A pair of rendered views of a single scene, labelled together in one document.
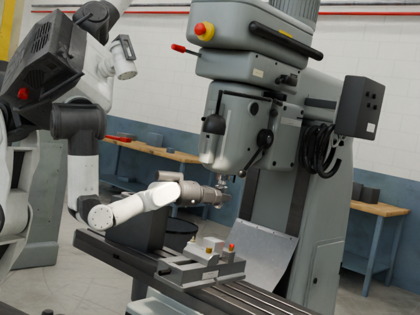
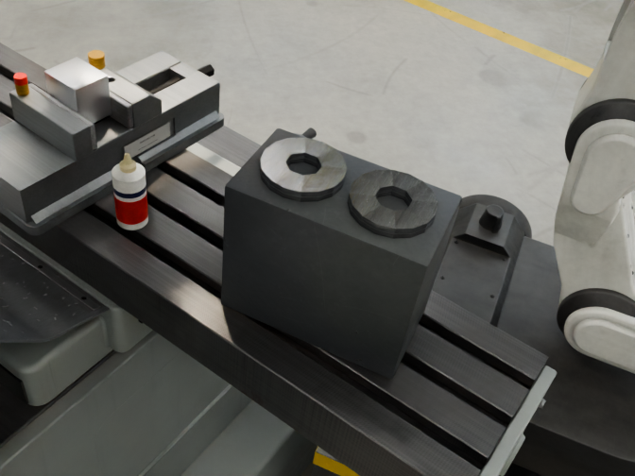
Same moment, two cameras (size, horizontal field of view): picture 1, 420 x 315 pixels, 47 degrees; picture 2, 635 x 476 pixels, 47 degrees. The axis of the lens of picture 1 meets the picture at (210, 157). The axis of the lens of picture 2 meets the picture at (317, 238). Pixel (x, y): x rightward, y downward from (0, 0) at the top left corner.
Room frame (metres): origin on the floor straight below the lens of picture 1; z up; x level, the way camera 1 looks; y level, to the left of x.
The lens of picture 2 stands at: (2.56, 0.13, 1.58)
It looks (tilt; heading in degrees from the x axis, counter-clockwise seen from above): 44 degrees down; 170
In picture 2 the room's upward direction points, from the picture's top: 9 degrees clockwise
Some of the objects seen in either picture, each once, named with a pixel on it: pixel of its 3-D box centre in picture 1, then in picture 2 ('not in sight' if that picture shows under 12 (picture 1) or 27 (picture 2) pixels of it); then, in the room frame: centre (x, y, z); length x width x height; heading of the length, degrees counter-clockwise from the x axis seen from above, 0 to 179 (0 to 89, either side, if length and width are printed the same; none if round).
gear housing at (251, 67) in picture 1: (249, 72); not in sight; (1.79, -0.09, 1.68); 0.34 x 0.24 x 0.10; 141
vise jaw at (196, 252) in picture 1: (200, 254); (113, 91); (1.71, -0.03, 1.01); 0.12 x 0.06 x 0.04; 49
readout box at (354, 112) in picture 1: (361, 109); not in sight; (1.78, -0.51, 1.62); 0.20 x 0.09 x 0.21; 141
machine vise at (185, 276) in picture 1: (204, 263); (101, 119); (1.73, -0.05, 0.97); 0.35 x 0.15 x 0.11; 139
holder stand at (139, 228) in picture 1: (137, 220); (334, 248); (2.00, 0.25, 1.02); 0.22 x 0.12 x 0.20; 62
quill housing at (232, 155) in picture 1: (232, 128); not in sight; (1.76, -0.06, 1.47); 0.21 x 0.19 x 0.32; 51
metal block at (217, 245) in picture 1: (212, 247); (78, 93); (1.75, -0.07, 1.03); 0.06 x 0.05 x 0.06; 49
